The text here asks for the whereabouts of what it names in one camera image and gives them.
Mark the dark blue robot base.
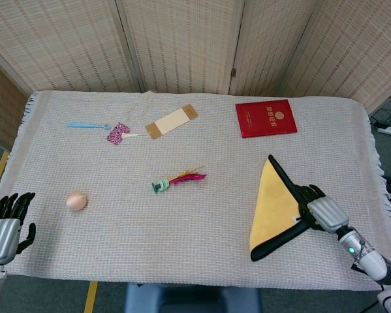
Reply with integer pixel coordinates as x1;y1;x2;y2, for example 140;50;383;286
125;282;263;313

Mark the peach coloured egg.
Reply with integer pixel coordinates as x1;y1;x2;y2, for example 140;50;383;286
66;190;88;212

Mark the yellow black cloth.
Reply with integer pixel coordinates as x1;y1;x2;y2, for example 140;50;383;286
249;154;313;262

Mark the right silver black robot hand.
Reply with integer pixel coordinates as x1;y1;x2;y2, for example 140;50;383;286
291;184;350;234

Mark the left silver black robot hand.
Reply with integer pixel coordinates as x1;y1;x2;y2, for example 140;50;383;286
0;192;37;265

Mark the white waffle weave tablecloth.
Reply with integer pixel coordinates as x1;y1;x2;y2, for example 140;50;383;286
0;89;391;291

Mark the woven folding screen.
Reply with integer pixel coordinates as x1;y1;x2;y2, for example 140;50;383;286
0;0;391;141

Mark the red certificate booklet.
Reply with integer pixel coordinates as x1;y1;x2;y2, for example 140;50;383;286
235;99;298;139

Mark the colourful feather shuttlecock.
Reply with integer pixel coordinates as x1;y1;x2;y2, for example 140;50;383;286
151;165;208;194

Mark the kraft paper bookmark with tassel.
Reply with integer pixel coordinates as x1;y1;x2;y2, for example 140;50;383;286
121;104;199;141

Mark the light blue toothbrush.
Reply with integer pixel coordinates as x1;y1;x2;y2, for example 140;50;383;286
66;121;112;129

